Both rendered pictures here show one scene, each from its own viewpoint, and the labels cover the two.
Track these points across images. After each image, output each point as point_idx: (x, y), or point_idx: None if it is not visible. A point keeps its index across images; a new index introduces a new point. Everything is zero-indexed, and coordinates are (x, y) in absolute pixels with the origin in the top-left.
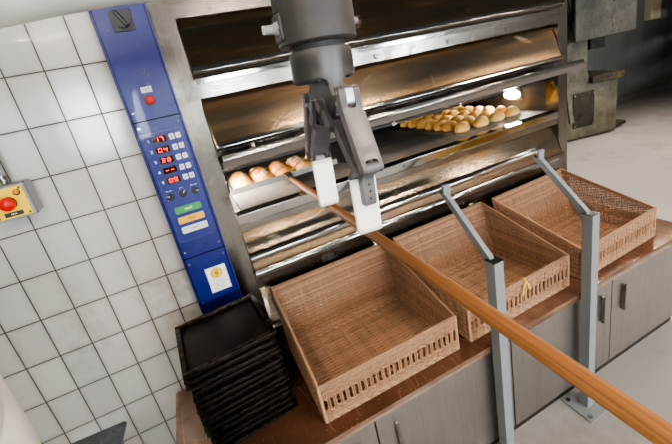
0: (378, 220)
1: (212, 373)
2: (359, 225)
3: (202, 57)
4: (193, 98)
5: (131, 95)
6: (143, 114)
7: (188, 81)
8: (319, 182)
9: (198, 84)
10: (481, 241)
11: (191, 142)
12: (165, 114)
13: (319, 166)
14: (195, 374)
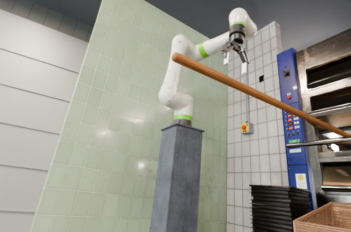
0: (226, 61)
1: (259, 191)
2: (223, 62)
3: (313, 80)
4: (307, 96)
5: (283, 96)
6: (285, 102)
7: (306, 90)
8: (242, 68)
9: (309, 91)
10: None
11: None
12: (293, 102)
13: (243, 64)
14: (253, 186)
